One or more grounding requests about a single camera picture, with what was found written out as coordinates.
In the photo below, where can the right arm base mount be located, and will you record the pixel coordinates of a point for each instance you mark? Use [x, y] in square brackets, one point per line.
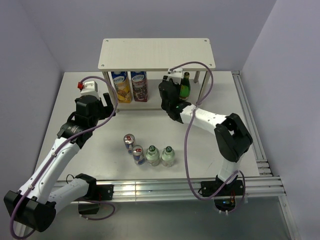
[225, 199]

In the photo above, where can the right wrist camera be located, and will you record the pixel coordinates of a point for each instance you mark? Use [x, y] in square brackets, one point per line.
[175, 75]

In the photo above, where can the silver blue energy can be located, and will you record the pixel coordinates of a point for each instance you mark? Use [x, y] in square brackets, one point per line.
[129, 142]
[138, 155]

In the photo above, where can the red grape juice carton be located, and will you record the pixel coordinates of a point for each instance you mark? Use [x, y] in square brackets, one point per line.
[139, 83]

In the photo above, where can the pineapple juice carton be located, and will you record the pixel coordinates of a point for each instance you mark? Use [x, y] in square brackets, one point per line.
[122, 86]

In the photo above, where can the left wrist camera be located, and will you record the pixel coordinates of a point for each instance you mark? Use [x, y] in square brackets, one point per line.
[89, 88]

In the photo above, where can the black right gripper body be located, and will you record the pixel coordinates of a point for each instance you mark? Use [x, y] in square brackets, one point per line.
[178, 86]

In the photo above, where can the aluminium rail frame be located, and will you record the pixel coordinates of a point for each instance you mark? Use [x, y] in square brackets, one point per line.
[198, 163]

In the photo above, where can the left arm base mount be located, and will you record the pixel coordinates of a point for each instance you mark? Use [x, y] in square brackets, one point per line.
[101, 197]

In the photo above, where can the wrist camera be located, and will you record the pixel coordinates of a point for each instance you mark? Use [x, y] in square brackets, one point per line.
[89, 88]
[175, 75]

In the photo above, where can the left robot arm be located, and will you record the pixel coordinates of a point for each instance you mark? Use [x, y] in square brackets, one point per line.
[35, 204]

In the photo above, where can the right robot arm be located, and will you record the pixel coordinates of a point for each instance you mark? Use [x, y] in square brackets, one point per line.
[232, 136]

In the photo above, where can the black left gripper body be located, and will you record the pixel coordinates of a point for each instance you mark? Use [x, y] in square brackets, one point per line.
[103, 112]

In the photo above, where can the clear bottle green cap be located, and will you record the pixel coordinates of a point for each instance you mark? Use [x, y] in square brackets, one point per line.
[168, 156]
[152, 156]

